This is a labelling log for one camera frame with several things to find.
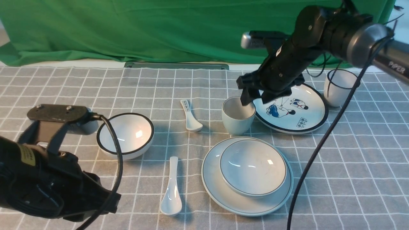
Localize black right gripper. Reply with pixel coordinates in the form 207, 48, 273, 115
236, 38, 323, 106

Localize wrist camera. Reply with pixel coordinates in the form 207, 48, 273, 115
241, 30, 289, 49
18, 104, 98, 155

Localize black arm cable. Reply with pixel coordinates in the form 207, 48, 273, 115
75, 113, 124, 230
287, 13, 405, 230

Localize black-rimmed white bowl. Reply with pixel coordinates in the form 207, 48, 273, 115
96, 113, 154, 160

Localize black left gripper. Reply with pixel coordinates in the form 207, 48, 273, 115
0, 137, 121, 222

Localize illustrated black-rimmed plate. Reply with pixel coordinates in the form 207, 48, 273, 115
254, 83, 328, 134

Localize green backdrop cloth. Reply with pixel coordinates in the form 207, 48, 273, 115
0, 0, 397, 68

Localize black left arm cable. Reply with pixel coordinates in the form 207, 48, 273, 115
75, 113, 124, 230

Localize patterned white ceramic spoon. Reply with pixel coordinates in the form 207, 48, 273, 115
180, 99, 203, 132

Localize shallow white bowl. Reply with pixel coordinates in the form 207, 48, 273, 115
219, 139, 289, 197

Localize large white plate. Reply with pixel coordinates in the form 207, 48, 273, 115
202, 136, 294, 217

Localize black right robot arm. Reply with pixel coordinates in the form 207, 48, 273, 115
236, 0, 409, 106

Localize black-rimmed white cup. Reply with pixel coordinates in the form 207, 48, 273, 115
323, 69, 358, 107

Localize plain white ceramic spoon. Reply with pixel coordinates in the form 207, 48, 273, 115
160, 156, 182, 216

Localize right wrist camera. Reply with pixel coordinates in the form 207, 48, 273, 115
241, 30, 289, 49

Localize pale green ceramic cup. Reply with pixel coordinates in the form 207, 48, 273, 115
222, 96, 256, 136

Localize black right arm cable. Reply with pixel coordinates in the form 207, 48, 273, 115
287, 13, 405, 230

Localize grey checked tablecloth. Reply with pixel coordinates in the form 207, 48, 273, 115
0, 67, 409, 230

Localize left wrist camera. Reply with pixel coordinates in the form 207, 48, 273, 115
18, 104, 98, 155

